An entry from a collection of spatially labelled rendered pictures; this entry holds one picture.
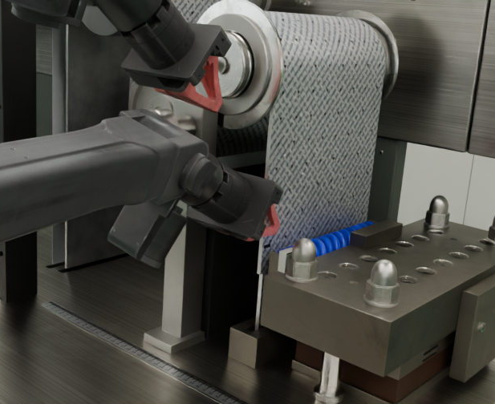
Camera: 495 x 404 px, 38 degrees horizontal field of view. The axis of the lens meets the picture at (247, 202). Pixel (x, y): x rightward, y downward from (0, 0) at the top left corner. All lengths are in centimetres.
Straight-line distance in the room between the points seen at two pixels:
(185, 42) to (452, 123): 48
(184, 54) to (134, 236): 18
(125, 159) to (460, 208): 317
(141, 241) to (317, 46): 34
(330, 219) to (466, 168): 269
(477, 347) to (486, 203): 272
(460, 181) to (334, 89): 276
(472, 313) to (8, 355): 54
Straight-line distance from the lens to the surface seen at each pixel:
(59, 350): 90
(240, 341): 87
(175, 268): 88
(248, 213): 75
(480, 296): 85
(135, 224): 68
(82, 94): 110
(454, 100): 105
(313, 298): 76
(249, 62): 80
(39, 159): 48
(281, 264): 80
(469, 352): 88
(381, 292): 74
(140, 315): 99
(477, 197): 361
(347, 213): 98
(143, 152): 57
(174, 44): 69
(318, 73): 86
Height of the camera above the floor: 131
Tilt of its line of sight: 15 degrees down
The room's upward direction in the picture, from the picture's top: 4 degrees clockwise
